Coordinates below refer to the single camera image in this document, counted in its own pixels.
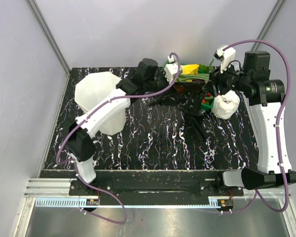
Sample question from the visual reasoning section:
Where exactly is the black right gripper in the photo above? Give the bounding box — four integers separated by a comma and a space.
202, 59, 251, 98

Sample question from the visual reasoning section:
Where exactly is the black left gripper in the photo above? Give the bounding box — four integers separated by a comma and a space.
145, 69, 178, 100

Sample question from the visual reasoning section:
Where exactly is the black trash bag roll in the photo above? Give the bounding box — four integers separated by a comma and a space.
187, 116, 209, 141

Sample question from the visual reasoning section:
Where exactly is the white faceted trash bin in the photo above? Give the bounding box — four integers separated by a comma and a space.
74, 72, 126, 136

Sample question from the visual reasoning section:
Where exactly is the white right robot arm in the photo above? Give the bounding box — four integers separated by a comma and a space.
209, 46, 296, 196

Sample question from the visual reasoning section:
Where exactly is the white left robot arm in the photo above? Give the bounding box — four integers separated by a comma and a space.
61, 58, 178, 195

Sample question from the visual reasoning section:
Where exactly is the crumpled white paper ball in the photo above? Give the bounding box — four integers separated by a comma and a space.
211, 90, 240, 119

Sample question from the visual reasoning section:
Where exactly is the green plastic vegetable tray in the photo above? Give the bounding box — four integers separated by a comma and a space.
162, 59, 224, 111

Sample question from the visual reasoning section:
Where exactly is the white and yellow cabbage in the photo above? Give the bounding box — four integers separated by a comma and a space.
182, 64, 199, 75

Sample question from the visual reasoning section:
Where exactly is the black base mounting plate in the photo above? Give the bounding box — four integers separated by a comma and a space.
39, 170, 273, 205

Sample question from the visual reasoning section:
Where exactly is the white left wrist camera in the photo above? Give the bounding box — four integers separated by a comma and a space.
163, 56, 183, 84

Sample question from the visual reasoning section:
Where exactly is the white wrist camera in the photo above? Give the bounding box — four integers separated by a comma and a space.
163, 56, 183, 84
214, 44, 236, 74

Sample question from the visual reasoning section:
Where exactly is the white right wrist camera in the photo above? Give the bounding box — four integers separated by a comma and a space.
214, 44, 236, 74

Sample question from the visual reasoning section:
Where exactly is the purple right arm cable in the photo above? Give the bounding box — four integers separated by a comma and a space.
221, 39, 292, 213

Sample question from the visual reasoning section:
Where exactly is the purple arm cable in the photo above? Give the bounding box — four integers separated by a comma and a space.
221, 39, 292, 213
56, 52, 181, 225

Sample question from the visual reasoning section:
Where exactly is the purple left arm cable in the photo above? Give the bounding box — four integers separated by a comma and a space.
56, 52, 181, 225

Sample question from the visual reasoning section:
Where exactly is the aluminium rail with slots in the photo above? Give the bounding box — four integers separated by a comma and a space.
24, 177, 293, 208

